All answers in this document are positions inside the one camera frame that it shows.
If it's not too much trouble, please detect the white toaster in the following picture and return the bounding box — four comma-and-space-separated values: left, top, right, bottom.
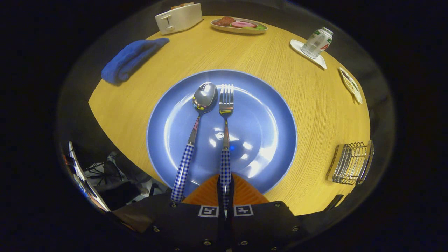
155, 3, 203, 35

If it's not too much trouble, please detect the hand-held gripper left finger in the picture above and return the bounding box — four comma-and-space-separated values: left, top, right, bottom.
143, 174, 225, 252

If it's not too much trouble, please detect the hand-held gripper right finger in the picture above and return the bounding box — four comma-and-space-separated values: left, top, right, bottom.
226, 174, 308, 252

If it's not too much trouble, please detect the white oval food plate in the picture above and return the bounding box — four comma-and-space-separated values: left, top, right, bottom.
210, 16, 268, 34

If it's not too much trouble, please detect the metal wire cutlery rack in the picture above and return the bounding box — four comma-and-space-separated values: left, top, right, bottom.
327, 140, 375, 186

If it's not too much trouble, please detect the spoon with checkered handle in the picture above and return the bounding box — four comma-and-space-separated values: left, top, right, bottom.
171, 82, 218, 202

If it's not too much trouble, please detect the white divided bean dish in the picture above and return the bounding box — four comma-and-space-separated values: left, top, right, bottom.
339, 67, 363, 105

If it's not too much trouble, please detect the black tripod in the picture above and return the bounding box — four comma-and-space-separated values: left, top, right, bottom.
84, 151, 154, 205

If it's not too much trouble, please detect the white square coaster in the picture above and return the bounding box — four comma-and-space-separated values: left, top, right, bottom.
290, 39, 327, 70

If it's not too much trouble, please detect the fork with checkered handle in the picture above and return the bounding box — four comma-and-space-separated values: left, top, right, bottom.
219, 84, 234, 210

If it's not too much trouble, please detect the blue folded towel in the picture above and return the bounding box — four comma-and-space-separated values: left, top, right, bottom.
101, 38, 170, 85

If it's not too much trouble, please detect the blue round plate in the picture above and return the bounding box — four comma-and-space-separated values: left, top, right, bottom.
146, 69, 298, 198

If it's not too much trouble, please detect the white green drink bottle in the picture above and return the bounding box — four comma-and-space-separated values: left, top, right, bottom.
301, 27, 334, 59

